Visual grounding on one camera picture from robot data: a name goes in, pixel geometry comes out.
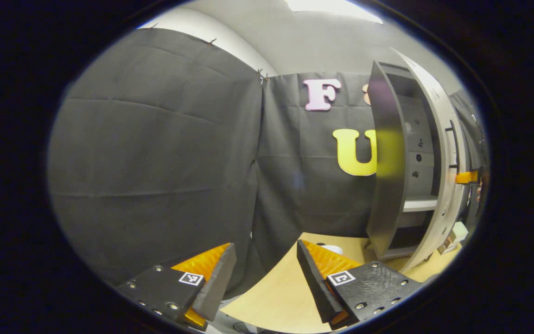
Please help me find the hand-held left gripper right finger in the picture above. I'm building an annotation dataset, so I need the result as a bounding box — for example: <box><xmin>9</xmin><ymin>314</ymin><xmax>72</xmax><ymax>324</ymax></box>
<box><xmin>297</xmin><ymin>239</ymin><xmax>424</xmax><ymax>331</ymax></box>

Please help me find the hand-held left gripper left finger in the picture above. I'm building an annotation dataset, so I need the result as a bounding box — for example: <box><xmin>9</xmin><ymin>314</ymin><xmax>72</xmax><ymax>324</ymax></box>
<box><xmin>115</xmin><ymin>243</ymin><xmax>237</xmax><ymax>331</ymax></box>

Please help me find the black door handle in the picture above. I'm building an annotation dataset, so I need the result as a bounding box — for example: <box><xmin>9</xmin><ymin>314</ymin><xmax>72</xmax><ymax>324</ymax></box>
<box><xmin>446</xmin><ymin>119</ymin><xmax>460</xmax><ymax>170</ymax></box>

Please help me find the grey cabinet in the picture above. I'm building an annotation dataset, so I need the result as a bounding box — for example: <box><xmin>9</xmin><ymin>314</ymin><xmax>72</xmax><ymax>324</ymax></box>
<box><xmin>366</xmin><ymin>59</ymin><xmax>442</xmax><ymax>261</ymax></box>

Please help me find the brown book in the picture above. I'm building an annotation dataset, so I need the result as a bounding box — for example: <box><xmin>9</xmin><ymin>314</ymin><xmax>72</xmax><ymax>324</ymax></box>
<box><xmin>438</xmin><ymin>236</ymin><xmax>458</xmax><ymax>255</ymax></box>

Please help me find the black backdrop cloth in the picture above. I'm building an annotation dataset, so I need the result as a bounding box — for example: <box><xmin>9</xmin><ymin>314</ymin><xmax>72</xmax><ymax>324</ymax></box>
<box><xmin>47</xmin><ymin>28</ymin><xmax>489</xmax><ymax>298</ymax></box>

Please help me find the ceiling light panel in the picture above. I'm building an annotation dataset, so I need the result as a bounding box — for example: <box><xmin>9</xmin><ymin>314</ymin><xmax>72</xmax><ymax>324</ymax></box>
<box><xmin>285</xmin><ymin>0</ymin><xmax>384</xmax><ymax>25</ymax></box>

